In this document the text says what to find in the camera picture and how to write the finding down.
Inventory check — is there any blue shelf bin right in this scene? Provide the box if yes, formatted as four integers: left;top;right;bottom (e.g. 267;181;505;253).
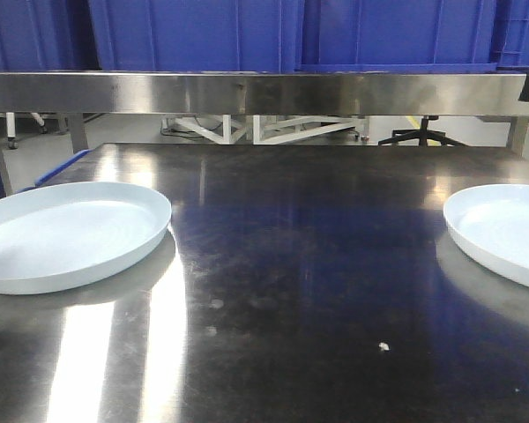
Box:
299;0;529;73

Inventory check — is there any stainless steel shelf rail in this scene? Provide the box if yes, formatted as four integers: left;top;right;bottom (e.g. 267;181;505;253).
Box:
0;71;529;116

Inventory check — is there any blue shelf bin middle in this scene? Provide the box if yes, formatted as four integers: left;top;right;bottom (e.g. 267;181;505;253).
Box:
88;1;304;74

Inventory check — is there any blue shelf bin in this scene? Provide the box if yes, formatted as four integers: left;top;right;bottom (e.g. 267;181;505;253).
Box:
0;1;99;71
88;1;304;74
299;0;529;73

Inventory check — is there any blue shelf bin left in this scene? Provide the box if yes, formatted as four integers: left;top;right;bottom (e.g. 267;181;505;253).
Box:
0;1;99;71

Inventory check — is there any black office chair base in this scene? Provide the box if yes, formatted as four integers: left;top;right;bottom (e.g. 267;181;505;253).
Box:
377;115;465;146

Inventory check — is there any light blue plate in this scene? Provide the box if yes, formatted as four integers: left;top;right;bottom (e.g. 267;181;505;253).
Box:
0;182;172;295
443;183;529;287

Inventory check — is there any white metal frame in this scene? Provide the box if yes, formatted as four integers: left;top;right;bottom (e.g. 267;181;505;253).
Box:
160;114;370;145

